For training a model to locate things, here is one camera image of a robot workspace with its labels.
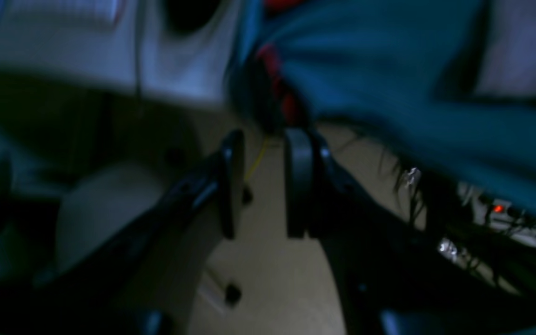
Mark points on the blue table cloth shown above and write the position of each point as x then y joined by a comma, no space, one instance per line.
393,68

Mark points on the orange black clamp tool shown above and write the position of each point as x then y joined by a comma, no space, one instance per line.
280,105

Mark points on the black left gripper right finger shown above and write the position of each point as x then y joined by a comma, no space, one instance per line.
367,247

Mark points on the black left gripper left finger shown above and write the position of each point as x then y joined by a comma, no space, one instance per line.
108,223

